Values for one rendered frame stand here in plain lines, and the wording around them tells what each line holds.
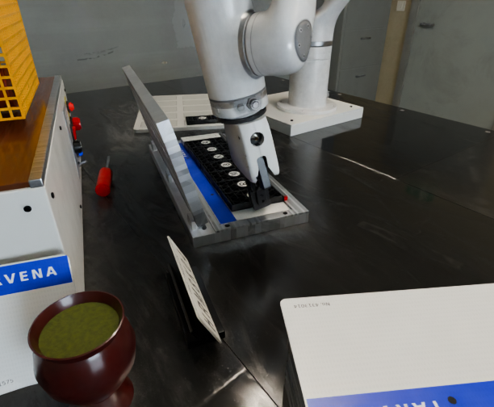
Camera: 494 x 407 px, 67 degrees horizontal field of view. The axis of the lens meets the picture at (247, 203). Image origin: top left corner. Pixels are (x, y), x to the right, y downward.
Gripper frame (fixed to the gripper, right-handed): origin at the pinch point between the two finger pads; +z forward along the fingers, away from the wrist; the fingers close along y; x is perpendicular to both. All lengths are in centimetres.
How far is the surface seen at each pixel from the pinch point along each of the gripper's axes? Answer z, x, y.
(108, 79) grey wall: 20, 17, 240
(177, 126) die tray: 3, 3, 55
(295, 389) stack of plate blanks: -4.8, 11.3, -35.3
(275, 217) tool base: 2.7, -0.9, -3.8
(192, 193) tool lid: -7.4, 11.1, -4.0
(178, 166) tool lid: -12.2, 11.7, -4.0
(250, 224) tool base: 2.0, 3.7, -4.0
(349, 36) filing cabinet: 40, -182, 237
